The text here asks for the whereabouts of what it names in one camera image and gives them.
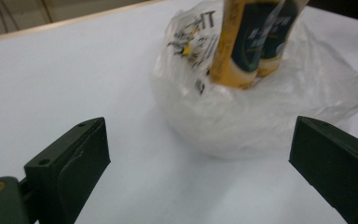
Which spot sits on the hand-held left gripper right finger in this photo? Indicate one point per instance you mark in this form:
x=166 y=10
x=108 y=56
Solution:
x=335 y=161

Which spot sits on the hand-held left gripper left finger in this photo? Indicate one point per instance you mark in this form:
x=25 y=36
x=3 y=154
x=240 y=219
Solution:
x=71 y=168

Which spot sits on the clear plastic bag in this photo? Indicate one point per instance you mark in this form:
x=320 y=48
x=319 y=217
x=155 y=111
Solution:
x=276 y=118

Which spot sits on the black curtain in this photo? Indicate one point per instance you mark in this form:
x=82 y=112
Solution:
x=345 y=9

